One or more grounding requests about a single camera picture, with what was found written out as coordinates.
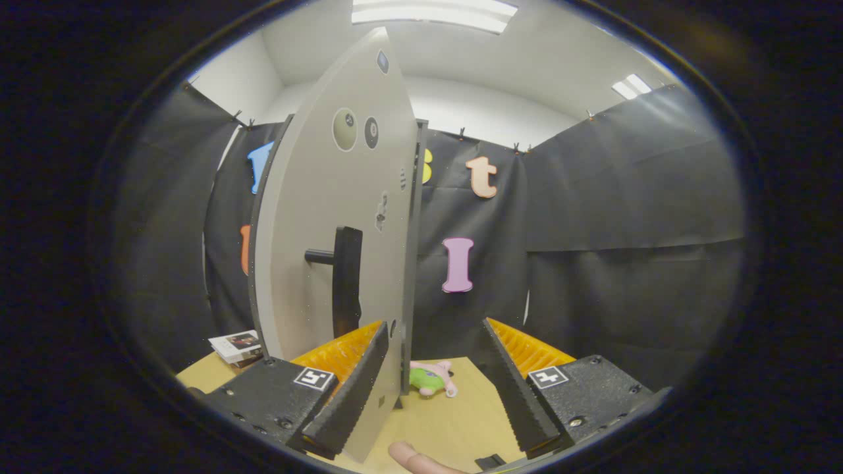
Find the small ceiling light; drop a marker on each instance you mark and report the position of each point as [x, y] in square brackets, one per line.
[631, 87]

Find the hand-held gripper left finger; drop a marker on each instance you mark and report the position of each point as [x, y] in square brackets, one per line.
[349, 401]

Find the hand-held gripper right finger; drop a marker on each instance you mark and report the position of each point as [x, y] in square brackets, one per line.
[520, 395]

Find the grey shoe cabinet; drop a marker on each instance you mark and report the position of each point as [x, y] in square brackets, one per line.
[415, 263]

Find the long ceiling light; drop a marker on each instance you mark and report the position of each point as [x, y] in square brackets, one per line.
[435, 14]

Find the green and pink plush toy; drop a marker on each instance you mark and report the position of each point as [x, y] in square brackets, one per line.
[425, 380]

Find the black backdrop cloth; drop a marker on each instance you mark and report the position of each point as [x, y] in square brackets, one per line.
[625, 197]

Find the white book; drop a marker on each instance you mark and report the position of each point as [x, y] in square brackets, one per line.
[234, 343]

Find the grey shoe cabinet door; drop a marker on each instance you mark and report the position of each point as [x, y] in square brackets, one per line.
[309, 197]

